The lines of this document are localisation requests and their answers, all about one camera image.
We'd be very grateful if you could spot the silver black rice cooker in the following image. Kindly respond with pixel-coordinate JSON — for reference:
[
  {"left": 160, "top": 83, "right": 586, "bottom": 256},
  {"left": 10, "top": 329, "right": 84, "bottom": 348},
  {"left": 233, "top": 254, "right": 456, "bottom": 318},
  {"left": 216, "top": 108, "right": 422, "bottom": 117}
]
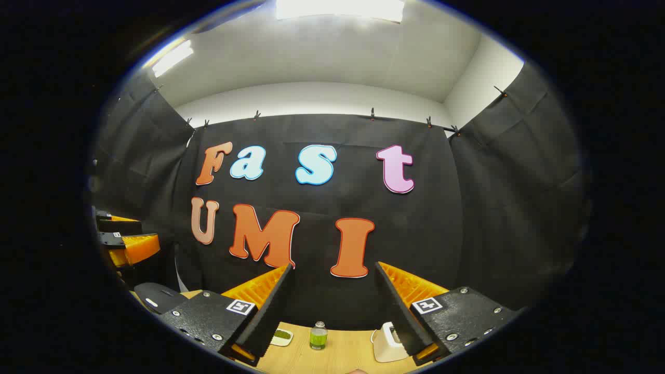
[{"left": 134, "top": 283, "right": 189, "bottom": 315}]

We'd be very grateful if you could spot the ceiling light panel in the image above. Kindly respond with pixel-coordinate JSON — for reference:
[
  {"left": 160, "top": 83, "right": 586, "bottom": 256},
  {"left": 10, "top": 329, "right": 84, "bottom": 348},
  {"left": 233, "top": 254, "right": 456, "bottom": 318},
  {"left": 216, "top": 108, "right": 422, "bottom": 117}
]
[{"left": 151, "top": 41, "right": 194, "bottom": 77}]

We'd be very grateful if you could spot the white toaster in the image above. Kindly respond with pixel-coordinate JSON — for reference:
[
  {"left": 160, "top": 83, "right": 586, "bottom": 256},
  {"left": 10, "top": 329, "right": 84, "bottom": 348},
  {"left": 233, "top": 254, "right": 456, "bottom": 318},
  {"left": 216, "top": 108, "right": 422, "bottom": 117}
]
[{"left": 370, "top": 322, "right": 409, "bottom": 363}]

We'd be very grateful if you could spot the green drink bottle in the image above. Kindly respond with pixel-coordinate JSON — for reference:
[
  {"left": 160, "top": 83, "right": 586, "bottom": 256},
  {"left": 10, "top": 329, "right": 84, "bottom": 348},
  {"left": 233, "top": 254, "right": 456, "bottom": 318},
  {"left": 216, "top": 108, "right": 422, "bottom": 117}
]
[{"left": 310, "top": 321, "right": 328, "bottom": 351}]

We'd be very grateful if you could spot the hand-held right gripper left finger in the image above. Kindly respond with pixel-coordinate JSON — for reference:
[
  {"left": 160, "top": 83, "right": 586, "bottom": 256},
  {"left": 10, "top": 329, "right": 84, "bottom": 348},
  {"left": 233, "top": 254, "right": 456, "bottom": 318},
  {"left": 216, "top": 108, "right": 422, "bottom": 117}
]
[{"left": 160, "top": 264, "right": 294, "bottom": 367}]

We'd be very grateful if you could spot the row of backdrop clips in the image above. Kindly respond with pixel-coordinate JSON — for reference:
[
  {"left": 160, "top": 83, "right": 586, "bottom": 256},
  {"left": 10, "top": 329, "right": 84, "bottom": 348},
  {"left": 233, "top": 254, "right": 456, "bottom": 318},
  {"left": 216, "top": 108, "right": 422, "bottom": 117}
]
[{"left": 153, "top": 85, "right": 507, "bottom": 137}]

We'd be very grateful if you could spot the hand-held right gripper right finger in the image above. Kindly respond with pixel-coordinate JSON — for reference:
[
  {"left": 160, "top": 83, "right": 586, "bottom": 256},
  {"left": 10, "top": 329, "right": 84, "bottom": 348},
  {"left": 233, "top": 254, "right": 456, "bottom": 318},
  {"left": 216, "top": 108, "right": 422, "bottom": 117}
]
[{"left": 374, "top": 261, "right": 522, "bottom": 367}]

